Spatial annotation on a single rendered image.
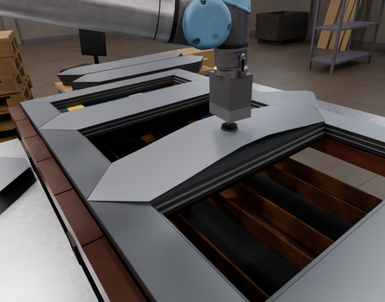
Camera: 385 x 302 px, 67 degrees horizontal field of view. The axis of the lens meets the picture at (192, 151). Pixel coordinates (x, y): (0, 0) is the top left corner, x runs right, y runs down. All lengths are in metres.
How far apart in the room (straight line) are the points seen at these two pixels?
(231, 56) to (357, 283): 0.45
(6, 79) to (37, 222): 2.34
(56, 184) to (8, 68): 2.45
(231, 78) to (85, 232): 0.41
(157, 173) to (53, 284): 0.31
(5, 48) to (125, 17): 2.65
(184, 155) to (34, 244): 0.42
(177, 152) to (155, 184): 0.11
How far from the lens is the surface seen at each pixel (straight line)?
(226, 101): 0.66
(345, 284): 0.46
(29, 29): 11.07
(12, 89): 3.13
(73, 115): 1.05
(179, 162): 0.63
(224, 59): 0.65
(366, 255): 0.51
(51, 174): 0.77
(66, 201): 0.65
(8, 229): 0.90
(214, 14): 0.47
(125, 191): 0.59
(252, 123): 0.77
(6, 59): 3.10
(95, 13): 0.47
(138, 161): 0.67
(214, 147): 0.65
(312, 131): 0.86
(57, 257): 0.76
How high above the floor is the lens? 1.19
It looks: 29 degrees down
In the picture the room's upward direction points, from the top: 3 degrees counter-clockwise
